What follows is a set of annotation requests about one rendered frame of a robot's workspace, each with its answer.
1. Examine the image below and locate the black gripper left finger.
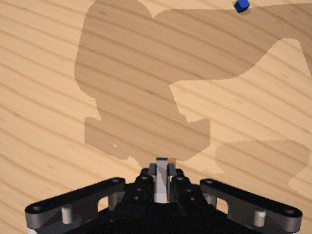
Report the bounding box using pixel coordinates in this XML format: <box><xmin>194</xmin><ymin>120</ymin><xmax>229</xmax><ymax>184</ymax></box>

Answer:
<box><xmin>25</xmin><ymin>163</ymin><xmax>157</xmax><ymax>234</ymax></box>

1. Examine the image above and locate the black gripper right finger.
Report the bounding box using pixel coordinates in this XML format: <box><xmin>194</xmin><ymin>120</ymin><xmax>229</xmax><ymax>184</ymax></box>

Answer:
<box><xmin>166</xmin><ymin>163</ymin><xmax>303</xmax><ymax>234</ymax></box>

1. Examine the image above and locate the small blue cube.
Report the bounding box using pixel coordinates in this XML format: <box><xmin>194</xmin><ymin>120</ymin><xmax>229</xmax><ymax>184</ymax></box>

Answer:
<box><xmin>234</xmin><ymin>0</ymin><xmax>250</xmax><ymax>14</ymax></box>

